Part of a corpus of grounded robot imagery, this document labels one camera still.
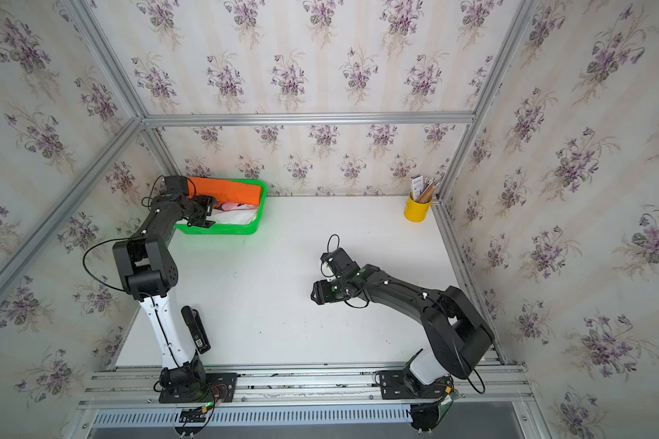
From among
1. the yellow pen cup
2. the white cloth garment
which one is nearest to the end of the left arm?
the white cloth garment

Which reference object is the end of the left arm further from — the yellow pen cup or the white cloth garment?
the yellow pen cup

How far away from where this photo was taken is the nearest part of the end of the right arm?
0.62 metres

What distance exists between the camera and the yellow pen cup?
1.09 metres

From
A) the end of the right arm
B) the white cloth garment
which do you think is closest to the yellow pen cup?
the end of the right arm

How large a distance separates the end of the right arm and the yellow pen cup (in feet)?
1.55

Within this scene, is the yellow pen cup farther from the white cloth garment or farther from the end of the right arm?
the white cloth garment
